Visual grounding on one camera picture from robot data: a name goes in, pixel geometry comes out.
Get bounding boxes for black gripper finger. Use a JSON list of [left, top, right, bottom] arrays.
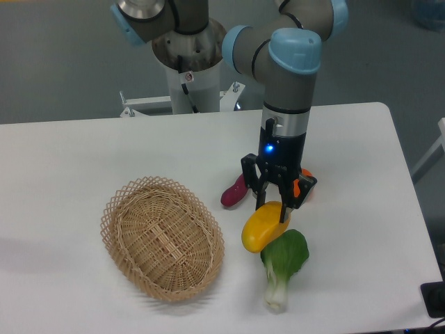
[[241, 153, 268, 210], [277, 173, 317, 223]]

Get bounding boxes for green bok choy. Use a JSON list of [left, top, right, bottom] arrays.
[[260, 229, 309, 312]]

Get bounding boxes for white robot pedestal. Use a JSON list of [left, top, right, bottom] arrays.
[[120, 18, 245, 118]]

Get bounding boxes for yellow mango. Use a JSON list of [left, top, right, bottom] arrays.
[[241, 201, 290, 253]]

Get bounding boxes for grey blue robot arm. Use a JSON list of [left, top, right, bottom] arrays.
[[111, 1, 348, 221]]

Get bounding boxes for orange carrot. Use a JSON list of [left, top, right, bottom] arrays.
[[293, 168, 318, 202]]

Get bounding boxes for black device at table edge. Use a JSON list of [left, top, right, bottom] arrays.
[[420, 281, 444, 318]]

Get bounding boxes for blue container in background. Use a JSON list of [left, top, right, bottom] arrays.
[[410, 0, 444, 33]]

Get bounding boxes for purple sweet potato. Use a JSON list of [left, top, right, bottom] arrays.
[[220, 174, 248, 207]]

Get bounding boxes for white frame at right edge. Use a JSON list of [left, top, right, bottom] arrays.
[[410, 118, 444, 184]]

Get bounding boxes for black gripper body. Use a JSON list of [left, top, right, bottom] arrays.
[[257, 128, 306, 185]]

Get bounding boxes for woven wicker basket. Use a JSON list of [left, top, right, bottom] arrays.
[[100, 176, 225, 302]]

